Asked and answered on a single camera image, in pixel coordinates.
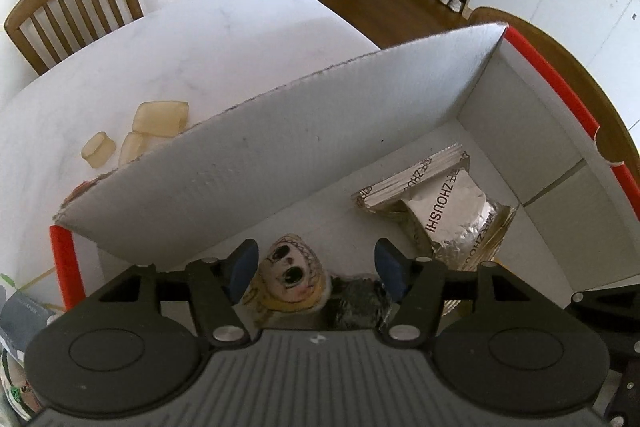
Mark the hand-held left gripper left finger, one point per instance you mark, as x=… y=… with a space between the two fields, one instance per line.
x=245 y=267

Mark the white cardboard box red edges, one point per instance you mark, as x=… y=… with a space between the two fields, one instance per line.
x=250 y=157

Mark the yellow doll face packet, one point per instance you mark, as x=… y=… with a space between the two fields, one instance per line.
x=290 y=277

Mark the large translucent yellow block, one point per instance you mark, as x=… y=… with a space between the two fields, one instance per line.
x=160 y=119

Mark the round translucent yellow block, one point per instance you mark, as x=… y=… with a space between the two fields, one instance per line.
x=99 y=151

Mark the dark crinkled packet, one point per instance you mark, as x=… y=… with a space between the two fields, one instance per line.
x=357 y=304

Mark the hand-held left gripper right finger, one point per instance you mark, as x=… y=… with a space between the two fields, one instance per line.
x=390 y=267

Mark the silver foil packet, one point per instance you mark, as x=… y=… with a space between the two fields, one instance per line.
x=450 y=207

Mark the wooden curved-back dining chair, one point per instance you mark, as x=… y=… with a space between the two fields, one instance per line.
x=575 y=77

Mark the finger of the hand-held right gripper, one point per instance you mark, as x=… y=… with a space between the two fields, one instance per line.
x=610 y=307
x=627 y=397

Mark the small translucent yellow block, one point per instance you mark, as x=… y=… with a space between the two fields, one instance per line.
x=132 y=149

